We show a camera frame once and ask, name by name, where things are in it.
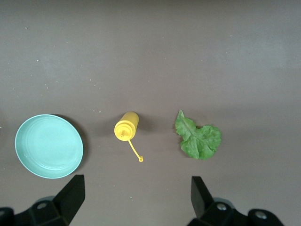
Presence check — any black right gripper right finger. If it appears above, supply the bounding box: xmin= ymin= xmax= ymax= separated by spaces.
xmin=191 ymin=176 xmax=285 ymax=226

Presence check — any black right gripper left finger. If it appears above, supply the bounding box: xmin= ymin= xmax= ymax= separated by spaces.
xmin=0 ymin=174 xmax=85 ymax=226

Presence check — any mint green plate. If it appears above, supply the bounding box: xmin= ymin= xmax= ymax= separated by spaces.
xmin=15 ymin=114 xmax=84 ymax=179

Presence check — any green lettuce leaf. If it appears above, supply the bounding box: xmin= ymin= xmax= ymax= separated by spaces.
xmin=174 ymin=110 xmax=222 ymax=161

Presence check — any yellow squeeze bottle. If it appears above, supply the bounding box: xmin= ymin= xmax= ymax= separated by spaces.
xmin=114 ymin=111 xmax=144 ymax=163

